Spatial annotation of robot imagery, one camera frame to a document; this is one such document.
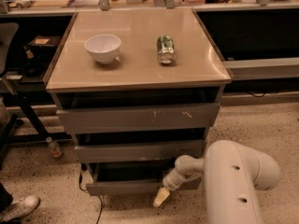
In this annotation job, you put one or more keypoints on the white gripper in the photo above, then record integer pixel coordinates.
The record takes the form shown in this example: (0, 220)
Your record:
(170, 182)

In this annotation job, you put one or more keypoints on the grey drawer cabinet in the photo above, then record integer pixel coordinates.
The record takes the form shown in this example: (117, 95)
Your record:
(135, 77)

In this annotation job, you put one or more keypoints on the plastic bottle on floor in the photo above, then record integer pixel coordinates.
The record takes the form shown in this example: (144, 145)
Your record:
(54, 147)

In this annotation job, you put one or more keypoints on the white sneaker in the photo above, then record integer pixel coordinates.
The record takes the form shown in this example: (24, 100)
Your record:
(19, 209)

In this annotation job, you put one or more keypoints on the white bowl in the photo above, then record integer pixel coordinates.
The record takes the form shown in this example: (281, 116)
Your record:
(103, 48)

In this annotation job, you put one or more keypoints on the green soda can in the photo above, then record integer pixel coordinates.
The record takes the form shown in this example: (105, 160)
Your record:
(165, 49)

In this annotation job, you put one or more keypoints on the grey drawer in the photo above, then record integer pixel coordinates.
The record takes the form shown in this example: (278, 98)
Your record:
(138, 118)
(128, 177)
(140, 151)

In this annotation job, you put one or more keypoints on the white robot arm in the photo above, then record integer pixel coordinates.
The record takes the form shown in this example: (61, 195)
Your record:
(232, 174)

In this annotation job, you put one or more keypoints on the grey office chair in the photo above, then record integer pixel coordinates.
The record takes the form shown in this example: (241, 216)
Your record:
(7, 33)

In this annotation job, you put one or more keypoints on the black box with label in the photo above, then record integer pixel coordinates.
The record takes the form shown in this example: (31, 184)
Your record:
(45, 41)

